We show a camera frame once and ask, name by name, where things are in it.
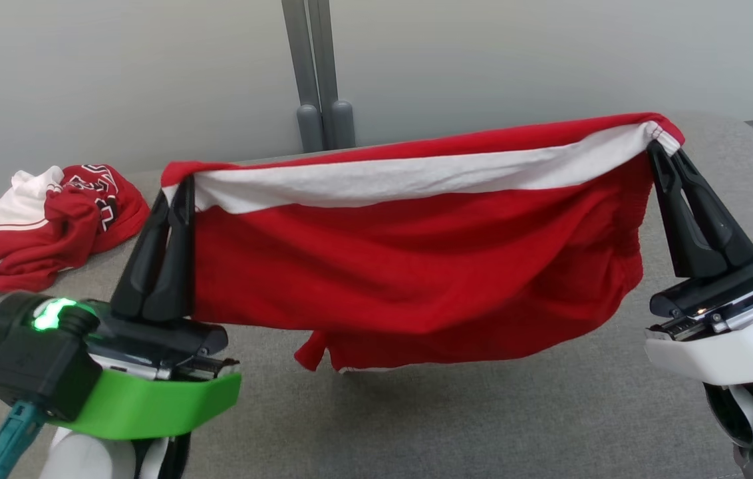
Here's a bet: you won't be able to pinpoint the teal connector left camera cable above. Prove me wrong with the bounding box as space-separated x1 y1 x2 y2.
0 399 46 479

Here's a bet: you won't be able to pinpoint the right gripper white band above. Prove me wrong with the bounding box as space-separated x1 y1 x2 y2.
644 141 753 387

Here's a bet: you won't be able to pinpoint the red Bulls basketball jersey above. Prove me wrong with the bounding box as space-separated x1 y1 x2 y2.
0 164 151 293

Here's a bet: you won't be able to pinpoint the grey partition post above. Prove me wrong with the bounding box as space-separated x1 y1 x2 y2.
308 0 356 150
281 0 324 152

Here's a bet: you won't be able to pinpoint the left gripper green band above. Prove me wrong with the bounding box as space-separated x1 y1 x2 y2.
0 177 242 441

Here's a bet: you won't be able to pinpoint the red shorts with white stripes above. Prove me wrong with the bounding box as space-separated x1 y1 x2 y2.
161 112 686 373

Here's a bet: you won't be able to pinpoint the grey fabric sofa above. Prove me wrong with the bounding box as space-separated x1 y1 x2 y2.
0 110 753 479

